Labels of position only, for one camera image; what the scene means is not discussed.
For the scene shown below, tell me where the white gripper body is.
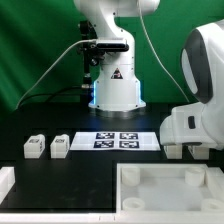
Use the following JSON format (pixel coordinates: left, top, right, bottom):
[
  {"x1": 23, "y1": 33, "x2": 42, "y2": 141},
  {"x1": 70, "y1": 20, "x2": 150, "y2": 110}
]
[{"x1": 160, "y1": 102, "x2": 224, "y2": 150}]

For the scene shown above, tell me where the white square tabletop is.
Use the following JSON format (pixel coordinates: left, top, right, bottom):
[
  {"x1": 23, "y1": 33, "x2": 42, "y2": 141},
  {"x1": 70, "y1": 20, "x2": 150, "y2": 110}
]
[{"x1": 116, "y1": 163, "x2": 224, "y2": 213}]

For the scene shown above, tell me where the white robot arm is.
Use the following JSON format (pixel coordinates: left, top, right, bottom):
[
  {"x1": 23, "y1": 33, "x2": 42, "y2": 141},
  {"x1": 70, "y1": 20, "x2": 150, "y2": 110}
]
[{"x1": 73, "y1": 0, "x2": 224, "y2": 149}]

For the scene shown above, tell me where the white left obstacle block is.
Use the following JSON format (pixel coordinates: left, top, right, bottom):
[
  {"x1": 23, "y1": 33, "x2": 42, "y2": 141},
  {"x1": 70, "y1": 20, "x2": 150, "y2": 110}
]
[{"x1": 0, "y1": 167, "x2": 15, "y2": 204}]

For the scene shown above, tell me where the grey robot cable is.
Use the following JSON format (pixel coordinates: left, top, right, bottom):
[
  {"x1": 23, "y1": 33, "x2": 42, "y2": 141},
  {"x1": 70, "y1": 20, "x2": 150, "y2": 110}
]
[{"x1": 137, "y1": 0, "x2": 191, "y2": 104}]

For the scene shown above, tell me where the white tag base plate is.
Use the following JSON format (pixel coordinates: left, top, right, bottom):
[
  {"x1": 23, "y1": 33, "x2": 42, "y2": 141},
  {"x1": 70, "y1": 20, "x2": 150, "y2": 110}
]
[{"x1": 71, "y1": 131, "x2": 160, "y2": 151}]

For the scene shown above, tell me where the black camera on stand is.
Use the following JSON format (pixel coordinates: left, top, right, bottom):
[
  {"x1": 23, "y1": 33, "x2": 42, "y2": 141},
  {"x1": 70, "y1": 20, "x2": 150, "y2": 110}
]
[{"x1": 79, "y1": 21, "x2": 133, "y2": 104}]

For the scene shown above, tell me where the black cable on table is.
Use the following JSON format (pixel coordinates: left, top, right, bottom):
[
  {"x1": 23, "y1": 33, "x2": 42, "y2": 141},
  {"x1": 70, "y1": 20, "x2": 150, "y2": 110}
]
[{"x1": 18, "y1": 86, "x2": 88, "y2": 108}]

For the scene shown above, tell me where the grey camera cable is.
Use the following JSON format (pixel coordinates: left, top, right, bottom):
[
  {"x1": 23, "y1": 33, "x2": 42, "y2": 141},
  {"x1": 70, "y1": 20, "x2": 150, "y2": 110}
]
[{"x1": 15, "y1": 39, "x2": 98, "y2": 110}]

